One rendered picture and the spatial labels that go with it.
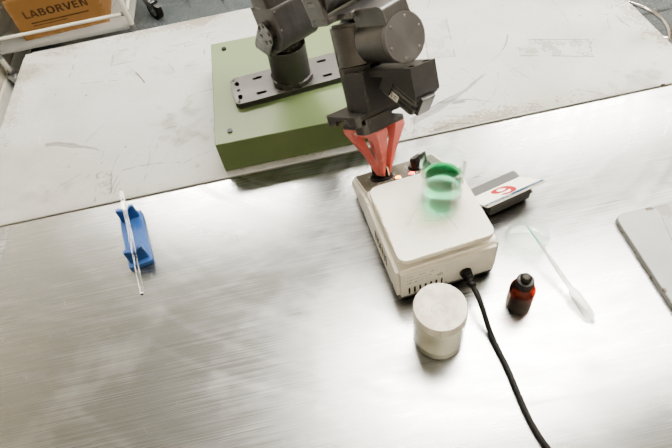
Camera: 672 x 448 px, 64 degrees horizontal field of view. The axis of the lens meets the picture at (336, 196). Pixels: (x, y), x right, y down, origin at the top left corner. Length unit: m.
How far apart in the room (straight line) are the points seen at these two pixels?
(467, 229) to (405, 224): 0.07
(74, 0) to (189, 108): 1.81
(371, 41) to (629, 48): 0.58
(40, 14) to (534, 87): 2.30
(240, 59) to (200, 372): 0.54
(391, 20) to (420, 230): 0.24
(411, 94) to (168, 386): 0.45
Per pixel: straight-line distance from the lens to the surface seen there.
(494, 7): 1.15
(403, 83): 0.63
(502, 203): 0.76
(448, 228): 0.65
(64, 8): 2.80
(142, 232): 0.83
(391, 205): 0.67
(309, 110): 0.85
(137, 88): 1.11
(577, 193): 0.82
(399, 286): 0.66
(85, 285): 0.83
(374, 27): 0.62
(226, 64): 0.98
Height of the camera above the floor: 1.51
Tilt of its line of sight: 51 degrees down
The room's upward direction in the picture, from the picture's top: 11 degrees counter-clockwise
